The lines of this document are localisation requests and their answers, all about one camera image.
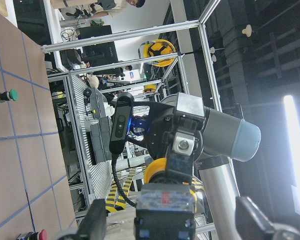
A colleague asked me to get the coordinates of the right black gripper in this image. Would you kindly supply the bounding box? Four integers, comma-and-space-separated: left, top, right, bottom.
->
143, 92, 205, 183

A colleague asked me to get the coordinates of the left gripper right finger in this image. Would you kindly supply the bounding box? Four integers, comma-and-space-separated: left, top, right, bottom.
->
235, 196, 300, 240

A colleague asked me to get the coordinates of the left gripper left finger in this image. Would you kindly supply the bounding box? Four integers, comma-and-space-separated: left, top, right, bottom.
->
52, 199, 107, 240

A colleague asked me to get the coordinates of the red push button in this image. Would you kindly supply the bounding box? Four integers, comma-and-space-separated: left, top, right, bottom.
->
16, 229, 48, 240

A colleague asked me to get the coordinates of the green push button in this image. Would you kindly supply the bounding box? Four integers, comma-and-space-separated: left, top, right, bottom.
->
0, 88, 19, 103

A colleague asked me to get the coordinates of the yellow hard hat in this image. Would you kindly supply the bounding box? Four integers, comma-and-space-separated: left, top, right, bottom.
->
137, 39, 176, 67

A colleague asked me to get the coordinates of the person in beige shirt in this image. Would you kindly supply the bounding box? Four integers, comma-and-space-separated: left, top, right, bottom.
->
58, 0, 146, 19

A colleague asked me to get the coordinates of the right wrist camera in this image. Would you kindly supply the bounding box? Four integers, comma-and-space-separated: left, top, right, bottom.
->
109, 92, 134, 155

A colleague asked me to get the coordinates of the right camera cable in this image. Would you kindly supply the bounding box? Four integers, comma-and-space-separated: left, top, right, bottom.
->
111, 152, 138, 208

